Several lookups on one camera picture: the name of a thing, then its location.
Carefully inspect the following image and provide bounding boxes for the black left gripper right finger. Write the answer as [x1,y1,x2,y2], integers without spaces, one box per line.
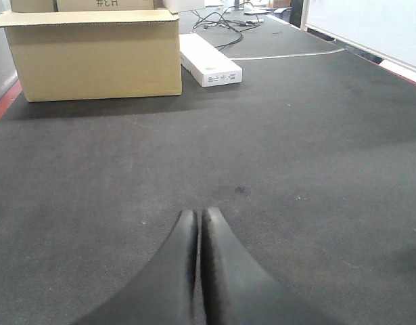
[200,207,329,324]

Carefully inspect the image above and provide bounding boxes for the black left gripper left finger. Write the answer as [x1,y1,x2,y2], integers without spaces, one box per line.
[75,210,198,324]

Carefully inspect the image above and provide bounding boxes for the long white box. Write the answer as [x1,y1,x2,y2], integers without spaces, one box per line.
[179,33,243,87]

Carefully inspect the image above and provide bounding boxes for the cardboard box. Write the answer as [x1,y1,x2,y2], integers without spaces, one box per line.
[10,0,156,13]
[0,9,182,102]

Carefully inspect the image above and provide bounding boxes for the tangled black cables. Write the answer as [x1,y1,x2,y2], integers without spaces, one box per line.
[192,1,266,50]

